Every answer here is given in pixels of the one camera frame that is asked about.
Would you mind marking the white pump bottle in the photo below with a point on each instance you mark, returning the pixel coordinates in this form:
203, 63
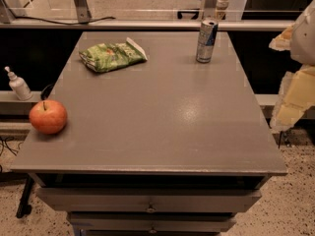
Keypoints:
18, 85

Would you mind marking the black table leg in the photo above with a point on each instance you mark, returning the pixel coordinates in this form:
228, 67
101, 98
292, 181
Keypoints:
24, 207

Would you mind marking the red apple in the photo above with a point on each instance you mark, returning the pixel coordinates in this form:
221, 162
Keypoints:
48, 116

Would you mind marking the green rice chip bag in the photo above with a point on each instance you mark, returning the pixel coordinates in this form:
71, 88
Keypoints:
107, 57

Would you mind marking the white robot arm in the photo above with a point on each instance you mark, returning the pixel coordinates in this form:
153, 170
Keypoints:
303, 37

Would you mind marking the metal frame post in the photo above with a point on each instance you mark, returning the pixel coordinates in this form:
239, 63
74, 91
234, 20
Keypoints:
210, 0
83, 12

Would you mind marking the grey drawer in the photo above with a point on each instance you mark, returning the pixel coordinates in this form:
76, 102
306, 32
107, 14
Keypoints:
148, 200
151, 223

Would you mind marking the grey drawer cabinet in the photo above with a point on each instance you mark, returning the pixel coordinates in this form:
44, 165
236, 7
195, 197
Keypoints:
168, 123

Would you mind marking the silver blue drink can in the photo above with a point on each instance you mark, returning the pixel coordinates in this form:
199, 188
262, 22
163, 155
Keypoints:
206, 40

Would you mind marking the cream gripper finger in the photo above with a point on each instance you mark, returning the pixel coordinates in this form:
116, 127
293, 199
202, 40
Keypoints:
282, 41
296, 95

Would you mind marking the metal frame post right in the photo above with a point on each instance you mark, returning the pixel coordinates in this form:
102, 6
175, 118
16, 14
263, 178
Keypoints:
210, 0

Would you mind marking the metal frame post left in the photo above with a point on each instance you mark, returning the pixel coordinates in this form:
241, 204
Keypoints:
83, 12

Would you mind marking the top grey drawer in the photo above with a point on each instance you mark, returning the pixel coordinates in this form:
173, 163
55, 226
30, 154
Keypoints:
148, 200

